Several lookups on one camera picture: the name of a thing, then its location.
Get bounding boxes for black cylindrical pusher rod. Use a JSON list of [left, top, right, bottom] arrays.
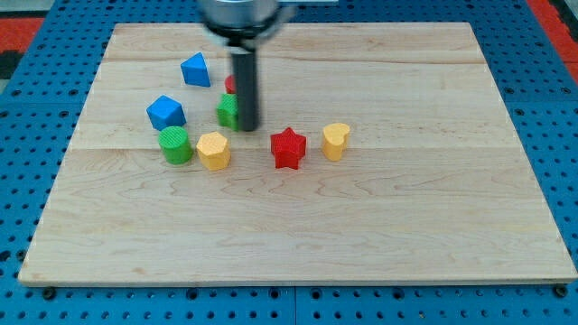
[[231, 50, 260, 132]]

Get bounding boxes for green star block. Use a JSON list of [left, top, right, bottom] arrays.
[[216, 93, 238, 131]]

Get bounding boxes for blue cube block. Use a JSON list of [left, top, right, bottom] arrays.
[[146, 95, 186, 131]]

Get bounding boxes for red star block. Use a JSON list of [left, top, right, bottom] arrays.
[[270, 127, 307, 170]]

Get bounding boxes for red cylinder block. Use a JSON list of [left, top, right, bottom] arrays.
[[224, 75, 236, 94]]

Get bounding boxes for blue triangular prism block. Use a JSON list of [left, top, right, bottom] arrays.
[[181, 52, 211, 88]]

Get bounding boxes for yellow hexagon block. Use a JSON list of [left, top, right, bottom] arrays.
[[196, 132, 231, 171]]

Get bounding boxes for green cylinder block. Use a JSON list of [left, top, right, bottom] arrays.
[[158, 126, 193, 164]]

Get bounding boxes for yellow heart block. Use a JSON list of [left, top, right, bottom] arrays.
[[322, 123, 350, 162]]

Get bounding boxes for light wooden board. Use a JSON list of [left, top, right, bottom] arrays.
[[19, 23, 577, 287]]

